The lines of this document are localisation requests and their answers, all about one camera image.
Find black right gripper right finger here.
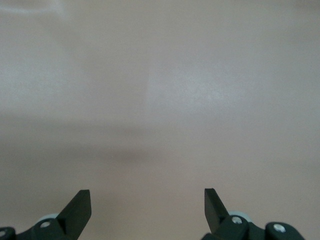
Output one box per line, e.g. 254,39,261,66
202,187,307,240

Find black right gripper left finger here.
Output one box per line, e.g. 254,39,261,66
0,189,92,240

